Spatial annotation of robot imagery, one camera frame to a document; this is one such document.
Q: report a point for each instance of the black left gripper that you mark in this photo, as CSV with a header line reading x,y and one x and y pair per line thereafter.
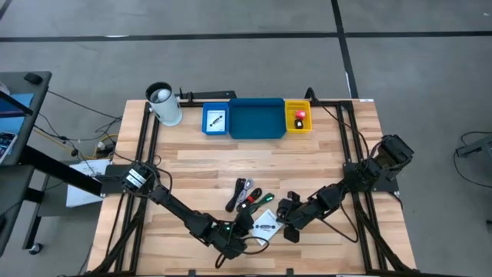
x,y
230,232

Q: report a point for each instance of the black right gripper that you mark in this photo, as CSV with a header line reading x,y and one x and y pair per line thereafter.
x,y
303,209

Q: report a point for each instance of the white product box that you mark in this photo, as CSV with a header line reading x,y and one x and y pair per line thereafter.
x,y
267,232
216,121

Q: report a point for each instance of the small black item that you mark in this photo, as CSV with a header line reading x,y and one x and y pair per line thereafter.
x,y
299,124

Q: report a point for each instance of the small red item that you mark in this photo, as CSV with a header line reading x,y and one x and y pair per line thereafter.
x,y
300,114

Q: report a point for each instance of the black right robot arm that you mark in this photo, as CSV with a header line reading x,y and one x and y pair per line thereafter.
x,y
376,161

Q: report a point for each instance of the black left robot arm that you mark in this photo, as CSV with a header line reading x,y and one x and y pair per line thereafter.
x,y
180,209

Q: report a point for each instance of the large teal plastic bin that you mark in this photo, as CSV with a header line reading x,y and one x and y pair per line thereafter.
x,y
256,118

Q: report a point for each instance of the small yellow perforated basket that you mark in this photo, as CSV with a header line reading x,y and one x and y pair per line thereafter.
x,y
290,127

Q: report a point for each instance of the small blue perforated basket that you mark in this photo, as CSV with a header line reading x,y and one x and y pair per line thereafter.
x,y
216,106

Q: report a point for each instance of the white cylindrical cup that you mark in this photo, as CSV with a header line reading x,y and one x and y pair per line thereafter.
x,y
165,105

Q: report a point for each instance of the white paper sheets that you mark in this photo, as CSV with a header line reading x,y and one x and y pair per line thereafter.
x,y
80,196

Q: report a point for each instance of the black cart stand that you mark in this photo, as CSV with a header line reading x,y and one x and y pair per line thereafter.
x,y
57,171

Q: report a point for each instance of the grey stand foot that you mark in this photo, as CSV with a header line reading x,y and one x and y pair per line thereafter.
x,y
474,146

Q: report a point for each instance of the grey side cart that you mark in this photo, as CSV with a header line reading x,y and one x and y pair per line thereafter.
x,y
38,100

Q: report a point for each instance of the small colourful tablet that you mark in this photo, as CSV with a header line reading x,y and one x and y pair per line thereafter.
x,y
5,146

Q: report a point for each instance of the blue display screen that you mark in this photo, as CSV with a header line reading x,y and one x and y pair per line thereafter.
x,y
11,121

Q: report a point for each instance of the black computer mouse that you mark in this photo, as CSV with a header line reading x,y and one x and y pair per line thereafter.
x,y
33,78

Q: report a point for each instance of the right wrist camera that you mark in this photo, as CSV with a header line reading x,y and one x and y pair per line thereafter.
x,y
291,235

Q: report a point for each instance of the black bracket bar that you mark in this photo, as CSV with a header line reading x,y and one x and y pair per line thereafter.
x,y
211,94

